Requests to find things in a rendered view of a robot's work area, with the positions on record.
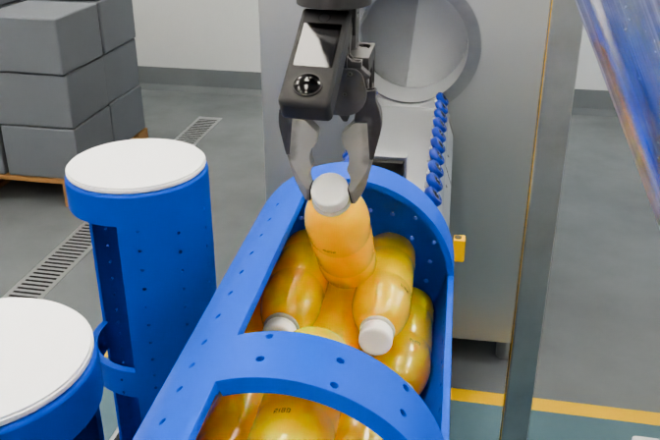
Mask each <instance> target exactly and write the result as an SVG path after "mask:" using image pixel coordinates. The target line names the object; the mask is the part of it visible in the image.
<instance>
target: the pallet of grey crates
mask: <svg viewBox="0 0 660 440"><path fill-rule="evenodd" d="M135 37H136V30H135V20H134V11H133V1H132V0H0V188H2V187H3V186H5V185H6V184H8V183H9V182H10V181H12V180H15V181H27V182H39V183H51V184H63V192H64V198H65V203H66V207H69V204H68V199H67V193H66V186H65V175H66V171H65V170H66V166H67V165H68V163H69V162H70V161H71V160H72V159H73V158H74V157H75V156H77V155H78V154H80V153H82V152H84V151H86V150H88V149H91V148H93V147H96V146H98V145H102V144H105V143H110V142H114V141H120V140H126V139H136V138H148V131H147V128H146V127H145V123H144V114H143V105H142V95H141V86H140V84H139V75H138V57H137V49H136V40H135Z"/></svg>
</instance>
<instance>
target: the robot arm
mask: <svg viewBox="0 0 660 440"><path fill-rule="evenodd" d="M575 1H576V4H577V8H578V11H579V14H580V16H581V19H582V22H583V24H584V27H585V30H586V32H587V35H588V38H589V41H590V43H591V46H592V49H593V51H594V54H595V57H596V59H597V62H598V65H599V67H600V70H601V73H602V76H603V78H604V81H605V83H606V85H607V88H608V91H609V93H610V96H611V99H612V101H613V104H614V107H615V109H616V112H617V115H618V118H619V120H620V123H621V126H622V128H623V131H624V134H625V136H626V139H627V142H628V144H629V147H630V150H631V153H632V157H633V160H634V162H635V165H636V168H637V170H638V173H639V176H640V177H641V180H642V183H643V185H644V188H645V191H646V194H647V196H648V199H649V202H650V204H651V207H652V210H653V212H654V215H655V218H656V220H657V223H658V226H659V229H660V0H575ZM297 4H298V5H299V6H302V7H306V8H310V9H304V10H303V11H302V17H301V20H300V24H299V28H298V31H297V35H296V38H295V42H294V46H293V49H292V53H291V56H290V60H289V64H288V67H287V71H286V75H285V77H284V81H283V84H282V88H281V92H280V95H279V99H278V102H279V106H280V110H279V128H280V132H281V136H282V140H283V143H284V147H285V151H286V154H287V155H288V159H289V163H290V166H291V169H292V172H293V175H294V178H295V181H296V183H297V185H298V187H299V189H300V191H301V193H302V195H303V197H304V198H305V199H306V200H311V193H310V190H311V187H312V183H313V182H314V180H313V179H312V176H311V168H312V166H313V164H314V159H313V155H312V149H313V147H314V146H315V145H316V143H317V141H318V139H319V133H320V127H319V126H318V125H317V124H316V123H315V122H314V121H313V120H316V121H330V120H331V119H332V117H333V115H339V116H340V117H341V119H342V120H343V121H344V122H347V121H348V120H349V117H350V115H353V114H355V118H354V119H353V120H352V121H351V122H350V123H349V124H348V125H347V126H345V128H344V130H343V132H342V143H343V147H344V148H345V149H346V150H347V152H348V154H349V165H348V168H347V171H348V173H349V175H350V179H351V181H350V182H349V186H348V193H349V197H350V200H351V203H357V201H358V199H359V198H360V196H361V195H362V193H363V191H364V189H365V186H366V184H367V180H368V176H369V173H370V169H371V165H372V162H373V158H374V154H375V151H376V147H377V143H378V141H379V137H380V133H381V129H382V121H383V116H382V109H381V105H380V104H379V102H378V100H377V88H376V87H374V69H375V43H365V42H359V40H358V37H359V8H364V7H367V6H369V5H371V4H372V0H297ZM368 79H369V83H368Z"/></svg>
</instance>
